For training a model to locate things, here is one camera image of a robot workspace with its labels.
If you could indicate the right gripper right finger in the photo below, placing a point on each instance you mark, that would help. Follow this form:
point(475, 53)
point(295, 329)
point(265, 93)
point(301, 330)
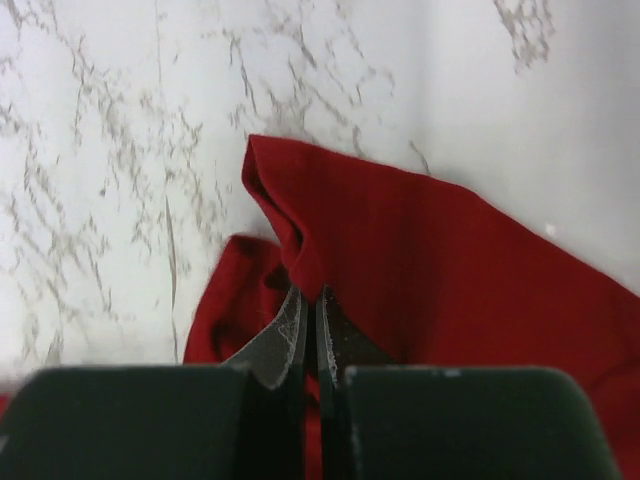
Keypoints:
point(382, 420)

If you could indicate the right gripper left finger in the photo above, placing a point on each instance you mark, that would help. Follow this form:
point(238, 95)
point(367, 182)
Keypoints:
point(241, 419)

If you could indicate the dark red t-shirt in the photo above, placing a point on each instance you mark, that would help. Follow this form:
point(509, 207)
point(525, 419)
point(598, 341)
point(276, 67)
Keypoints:
point(429, 271)

